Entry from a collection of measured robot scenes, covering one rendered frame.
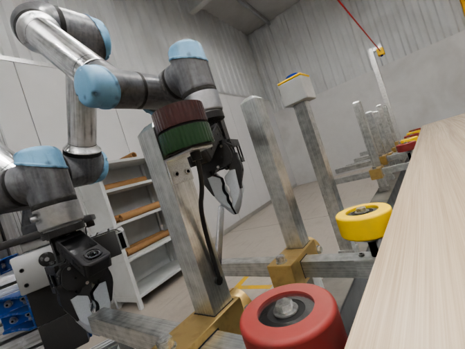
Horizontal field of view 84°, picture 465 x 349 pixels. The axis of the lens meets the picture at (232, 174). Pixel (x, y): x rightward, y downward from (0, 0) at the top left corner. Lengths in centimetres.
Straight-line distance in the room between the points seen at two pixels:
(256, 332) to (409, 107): 767
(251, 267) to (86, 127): 68
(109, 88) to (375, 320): 49
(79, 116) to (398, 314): 90
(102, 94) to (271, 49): 833
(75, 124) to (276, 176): 67
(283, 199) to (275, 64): 816
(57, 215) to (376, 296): 49
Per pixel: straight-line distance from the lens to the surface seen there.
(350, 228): 42
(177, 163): 32
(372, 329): 21
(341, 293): 66
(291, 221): 52
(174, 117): 28
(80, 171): 98
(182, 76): 55
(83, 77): 54
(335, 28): 833
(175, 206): 31
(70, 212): 56
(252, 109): 52
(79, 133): 96
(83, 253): 51
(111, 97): 53
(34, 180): 56
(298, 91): 74
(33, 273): 80
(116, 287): 324
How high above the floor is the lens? 102
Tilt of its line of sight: level
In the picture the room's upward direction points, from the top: 18 degrees counter-clockwise
